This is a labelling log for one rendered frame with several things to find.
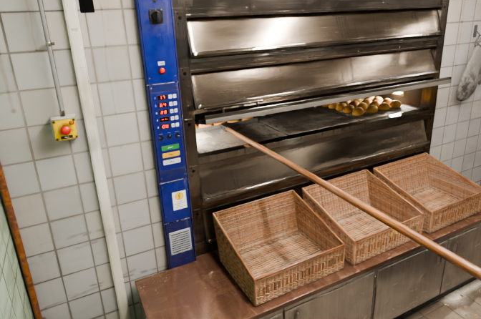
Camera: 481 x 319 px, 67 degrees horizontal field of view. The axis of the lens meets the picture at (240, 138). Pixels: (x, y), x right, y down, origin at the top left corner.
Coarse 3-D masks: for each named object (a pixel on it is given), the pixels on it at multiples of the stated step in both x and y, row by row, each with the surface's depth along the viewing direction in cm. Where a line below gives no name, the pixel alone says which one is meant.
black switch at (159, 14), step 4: (152, 0) 160; (156, 0) 160; (152, 12) 161; (156, 12) 159; (160, 12) 162; (152, 16) 160; (156, 16) 160; (160, 16) 161; (152, 20) 162; (156, 20) 160; (160, 20) 163
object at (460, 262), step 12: (252, 144) 206; (276, 156) 185; (300, 168) 169; (312, 180) 160; (324, 180) 155; (336, 192) 147; (360, 204) 136; (372, 216) 131; (384, 216) 127; (396, 228) 122; (408, 228) 119; (420, 240) 114; (444, 252) 107; (456, 264) 104; (468, 264) 102; (480, 276) 98
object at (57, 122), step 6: (66, 114) 158; (72, 114) 158; (54, 120) 152; (60, 120) 152; (66, 120) 153; (72, 120) 155; (54, 126) 152; (60, 126) 153; (72, 126) 155; (54, 132) 153; (60, 132) 154; (72, 132) 156; (78, 132) 157; (54, 138) 154; (60, 138) 154; (66, 138) 155; (72, 138) 156; (78, 138) 158
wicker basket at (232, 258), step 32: (288, 192) 224; (224, 224) 206; (288, 224) 224; (320, 224) 206; (224, 256) 198; (256, 256) 207; (288, 256) 206; (320, 256) 184; (256, 288) 169; (288, 288) 179
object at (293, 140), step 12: (372, 120) 247; (384, 120) 250; (396, 120) 255; (312, 132) 227; (324, 132) 229; (336, 132) 233; (264, 144) 211; (276, 144) 215; (288, 144) 219; (204, 156) 196; (216, 156) 199; (228, 156) 202
